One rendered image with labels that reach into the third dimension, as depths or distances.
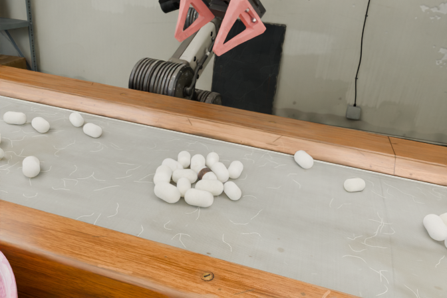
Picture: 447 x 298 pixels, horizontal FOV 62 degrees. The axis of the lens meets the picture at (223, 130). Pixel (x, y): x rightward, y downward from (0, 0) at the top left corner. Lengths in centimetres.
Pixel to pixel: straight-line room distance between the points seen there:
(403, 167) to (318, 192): 17
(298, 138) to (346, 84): 196
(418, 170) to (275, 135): 23
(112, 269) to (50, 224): 9
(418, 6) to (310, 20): 62
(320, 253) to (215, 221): 12
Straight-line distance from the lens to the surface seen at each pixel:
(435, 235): 51
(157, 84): 89
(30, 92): 82
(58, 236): 39
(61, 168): 55
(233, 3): 52
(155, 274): 34
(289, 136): 64
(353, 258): 44
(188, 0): 60
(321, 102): 261
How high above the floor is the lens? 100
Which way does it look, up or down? 23 degrees down
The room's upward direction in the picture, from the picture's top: 6 degrees clockwise
